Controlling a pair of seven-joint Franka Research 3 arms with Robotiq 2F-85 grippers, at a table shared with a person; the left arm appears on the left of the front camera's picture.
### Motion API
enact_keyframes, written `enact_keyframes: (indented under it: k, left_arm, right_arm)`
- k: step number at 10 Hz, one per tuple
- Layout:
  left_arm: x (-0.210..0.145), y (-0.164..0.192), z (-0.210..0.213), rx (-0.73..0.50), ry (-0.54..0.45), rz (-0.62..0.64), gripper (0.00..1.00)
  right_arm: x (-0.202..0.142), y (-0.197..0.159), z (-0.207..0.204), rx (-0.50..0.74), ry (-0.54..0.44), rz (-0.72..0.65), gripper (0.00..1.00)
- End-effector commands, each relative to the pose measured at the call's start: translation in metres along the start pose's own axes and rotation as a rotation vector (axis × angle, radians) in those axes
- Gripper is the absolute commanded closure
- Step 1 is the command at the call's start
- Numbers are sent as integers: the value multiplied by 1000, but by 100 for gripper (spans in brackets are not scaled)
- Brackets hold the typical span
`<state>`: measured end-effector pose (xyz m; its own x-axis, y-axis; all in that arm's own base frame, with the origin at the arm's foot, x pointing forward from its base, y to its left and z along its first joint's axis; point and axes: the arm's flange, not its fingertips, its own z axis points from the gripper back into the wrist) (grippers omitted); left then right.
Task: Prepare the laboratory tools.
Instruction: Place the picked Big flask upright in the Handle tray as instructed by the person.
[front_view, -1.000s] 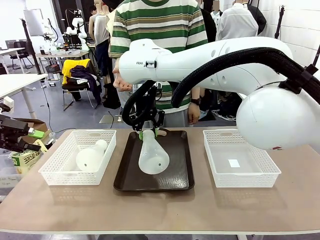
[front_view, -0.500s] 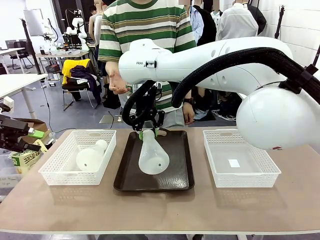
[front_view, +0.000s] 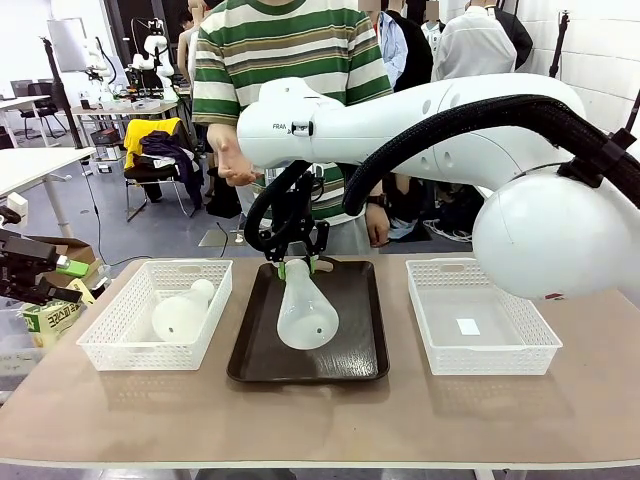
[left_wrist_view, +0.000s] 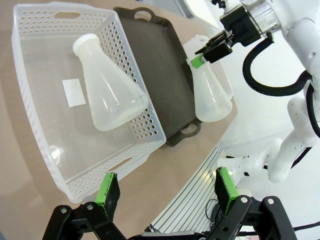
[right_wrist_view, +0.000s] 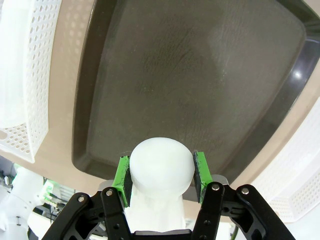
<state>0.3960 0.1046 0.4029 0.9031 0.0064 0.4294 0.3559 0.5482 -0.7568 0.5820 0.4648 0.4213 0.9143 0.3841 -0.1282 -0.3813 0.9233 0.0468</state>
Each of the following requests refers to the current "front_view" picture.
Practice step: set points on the black wristwatch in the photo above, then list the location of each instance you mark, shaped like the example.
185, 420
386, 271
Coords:
377, 201

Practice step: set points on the white table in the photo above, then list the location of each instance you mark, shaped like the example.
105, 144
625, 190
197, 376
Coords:
30, 160

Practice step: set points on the translucent white conical flask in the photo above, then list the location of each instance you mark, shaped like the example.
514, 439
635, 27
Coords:
175, 320
305, 320

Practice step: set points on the person's right hand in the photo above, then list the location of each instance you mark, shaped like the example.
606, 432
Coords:
232, 165

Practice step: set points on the brown cardboard box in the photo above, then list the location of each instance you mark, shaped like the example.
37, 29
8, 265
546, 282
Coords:
75, 250

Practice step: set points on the white rectangular label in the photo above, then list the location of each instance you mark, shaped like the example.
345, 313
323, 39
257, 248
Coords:
468, 326

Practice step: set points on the person's right forearm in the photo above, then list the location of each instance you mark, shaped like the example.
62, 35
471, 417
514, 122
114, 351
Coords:
220, 135

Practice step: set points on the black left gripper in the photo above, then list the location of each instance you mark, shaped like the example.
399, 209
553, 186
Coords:
10, 270

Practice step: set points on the person's left hand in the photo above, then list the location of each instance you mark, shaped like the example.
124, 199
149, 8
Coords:
377, 227

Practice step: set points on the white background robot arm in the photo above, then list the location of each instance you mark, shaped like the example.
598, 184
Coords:
100, 62
150, 47

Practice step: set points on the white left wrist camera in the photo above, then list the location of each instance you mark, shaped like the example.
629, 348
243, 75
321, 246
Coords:
15, 205

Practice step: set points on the black office chair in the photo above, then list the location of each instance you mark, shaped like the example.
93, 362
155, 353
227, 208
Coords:
42, 105

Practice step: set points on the green yellow snack bag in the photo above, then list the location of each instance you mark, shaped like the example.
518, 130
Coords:
50, 320

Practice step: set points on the person in green striped shirt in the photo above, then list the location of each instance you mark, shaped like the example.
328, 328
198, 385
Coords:
280, 60

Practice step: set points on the dark brown plastic tray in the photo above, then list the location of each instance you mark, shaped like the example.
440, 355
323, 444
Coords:
350, 320

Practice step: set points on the red black box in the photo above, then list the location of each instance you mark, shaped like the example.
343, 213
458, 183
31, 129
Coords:
105, 136

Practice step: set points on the grey board screen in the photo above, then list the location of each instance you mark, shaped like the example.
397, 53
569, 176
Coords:
67, 45

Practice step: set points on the cluttered background desk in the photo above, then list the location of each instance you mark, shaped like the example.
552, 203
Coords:
125, 107

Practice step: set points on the white perforated plastic basket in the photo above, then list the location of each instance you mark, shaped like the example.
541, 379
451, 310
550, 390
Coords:
125, 350

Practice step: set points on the dark purple garment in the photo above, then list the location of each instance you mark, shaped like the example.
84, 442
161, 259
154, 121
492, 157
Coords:
165, 142

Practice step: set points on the black hanging garment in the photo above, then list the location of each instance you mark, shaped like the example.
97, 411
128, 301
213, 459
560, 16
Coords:
517, 35

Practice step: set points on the mannequin in white dress shirt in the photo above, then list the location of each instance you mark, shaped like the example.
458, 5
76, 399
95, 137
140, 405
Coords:
475, 50

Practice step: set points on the white perforated basket with label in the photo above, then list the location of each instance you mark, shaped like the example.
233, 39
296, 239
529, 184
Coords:
450, 360

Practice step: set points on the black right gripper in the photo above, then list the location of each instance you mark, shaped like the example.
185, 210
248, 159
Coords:
302, 200

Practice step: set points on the black metal chair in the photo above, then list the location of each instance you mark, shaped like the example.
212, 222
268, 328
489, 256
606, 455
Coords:
150, 175

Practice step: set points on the black tripod stand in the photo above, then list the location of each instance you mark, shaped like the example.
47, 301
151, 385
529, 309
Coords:
60, 95
559, 45

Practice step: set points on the yellow garment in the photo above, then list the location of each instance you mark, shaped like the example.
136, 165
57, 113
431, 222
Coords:
134, 135

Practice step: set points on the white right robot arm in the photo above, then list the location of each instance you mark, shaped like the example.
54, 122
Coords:
500, 130

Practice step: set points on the black slanted pole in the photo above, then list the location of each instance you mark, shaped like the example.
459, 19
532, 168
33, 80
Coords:
632, 112

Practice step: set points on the mannequin in white tank top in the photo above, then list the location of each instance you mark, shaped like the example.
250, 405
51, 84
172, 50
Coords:
189, 50

